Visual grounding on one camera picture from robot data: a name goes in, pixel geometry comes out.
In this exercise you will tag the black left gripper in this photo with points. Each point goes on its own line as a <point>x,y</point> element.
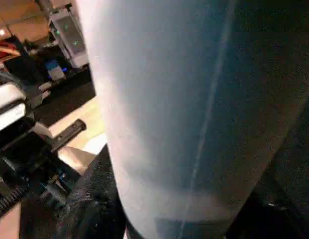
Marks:
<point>22,154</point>

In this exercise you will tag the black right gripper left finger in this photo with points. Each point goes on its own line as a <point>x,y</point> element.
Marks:
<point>89,204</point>

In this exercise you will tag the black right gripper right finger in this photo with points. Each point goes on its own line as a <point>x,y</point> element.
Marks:
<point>276,214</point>

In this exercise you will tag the white plastic table leg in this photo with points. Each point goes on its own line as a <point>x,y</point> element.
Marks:
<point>181,99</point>

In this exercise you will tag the black work mat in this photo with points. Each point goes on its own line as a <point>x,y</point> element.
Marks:
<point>64,99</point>

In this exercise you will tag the small blue lit box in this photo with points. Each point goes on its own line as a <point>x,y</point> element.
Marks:
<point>54,71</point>

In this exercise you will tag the white device with green lights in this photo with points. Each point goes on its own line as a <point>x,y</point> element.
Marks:
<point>69,35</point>

